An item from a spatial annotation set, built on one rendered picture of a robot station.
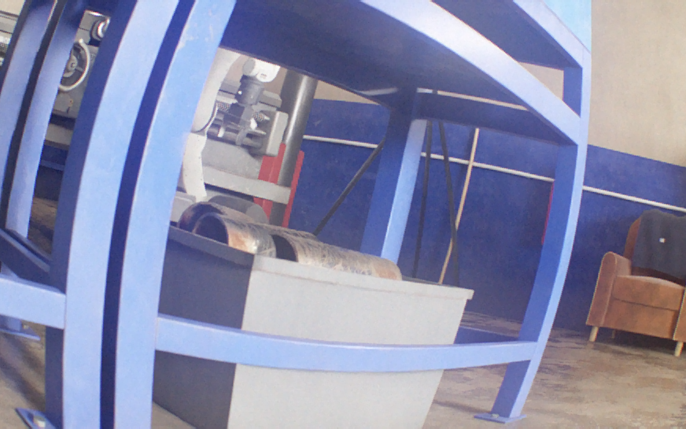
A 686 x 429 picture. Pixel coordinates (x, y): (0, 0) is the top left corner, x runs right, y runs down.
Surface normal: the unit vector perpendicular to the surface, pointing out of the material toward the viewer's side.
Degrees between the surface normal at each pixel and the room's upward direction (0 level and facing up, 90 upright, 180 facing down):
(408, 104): 90
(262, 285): 90
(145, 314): 90
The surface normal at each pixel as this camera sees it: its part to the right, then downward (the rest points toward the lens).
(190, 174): 0.79, -0.35
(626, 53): -0.63, -0.17
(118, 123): 0.74, 0.15
